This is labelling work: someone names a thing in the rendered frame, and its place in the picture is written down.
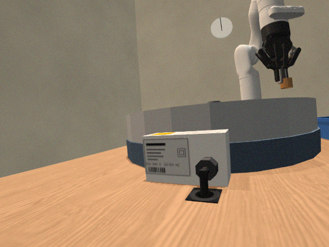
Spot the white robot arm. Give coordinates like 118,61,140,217
234,0,305,100

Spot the blue open tray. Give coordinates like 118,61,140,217
317,116,329,140

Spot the bronze bushing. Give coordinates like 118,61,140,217
280,78,293,89

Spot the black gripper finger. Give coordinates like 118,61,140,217
280,42,301,78
255,43,283,84

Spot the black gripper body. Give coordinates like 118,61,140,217
261,21,293,59

